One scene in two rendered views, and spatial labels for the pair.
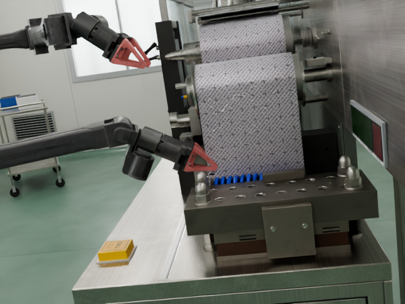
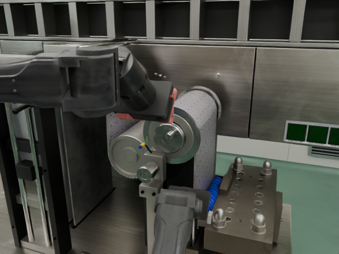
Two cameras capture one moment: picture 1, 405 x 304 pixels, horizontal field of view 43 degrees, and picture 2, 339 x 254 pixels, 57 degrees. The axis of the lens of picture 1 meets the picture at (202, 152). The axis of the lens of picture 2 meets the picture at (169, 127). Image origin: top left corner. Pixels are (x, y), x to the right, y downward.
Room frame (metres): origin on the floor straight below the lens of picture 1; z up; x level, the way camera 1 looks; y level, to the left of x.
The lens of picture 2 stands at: (1.13, 0.68, 1.52)
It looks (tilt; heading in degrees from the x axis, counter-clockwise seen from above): 19 degrees down; 283
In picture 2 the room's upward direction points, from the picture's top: straight up
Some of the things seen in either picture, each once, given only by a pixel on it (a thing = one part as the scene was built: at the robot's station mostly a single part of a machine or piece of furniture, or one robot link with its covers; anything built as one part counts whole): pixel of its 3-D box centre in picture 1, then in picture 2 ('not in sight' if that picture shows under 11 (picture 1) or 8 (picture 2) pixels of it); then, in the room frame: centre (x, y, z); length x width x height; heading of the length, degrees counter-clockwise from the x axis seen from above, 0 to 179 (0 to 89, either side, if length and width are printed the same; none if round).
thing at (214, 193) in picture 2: (257, 179); (211, 196); (1.19, -0.12, 1.03); 0.21 x 0.04 x 0.03; 83
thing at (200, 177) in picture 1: (201, 180); (219, 216); (1.15, 0.01, 1.05); 0.04 x 0.04 x 0.04
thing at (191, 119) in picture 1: (195, 164); (153, 210); (1.32, 0.02, 1.05); 0.06 x 0.05 x 0.31; 83
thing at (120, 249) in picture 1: (116, 250); not in sight; (1.15, 0.24, 0.91); 0.07 x 0.07 x 0.02; 83
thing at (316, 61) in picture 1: (317, 60); not in sight; (1.25, -0.31, 1.28); 0.06 x 0.05 x 0.02; 83
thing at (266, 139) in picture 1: (252, 146); (205, 171); (1.21, -0.12, 1.11); 0.23 x 0.01 x 0.18; 83
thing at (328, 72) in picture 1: (316, 75); not in sight; (1.25, -0.30, 1.25); 0.07 x 0.04 x 0.04; 83
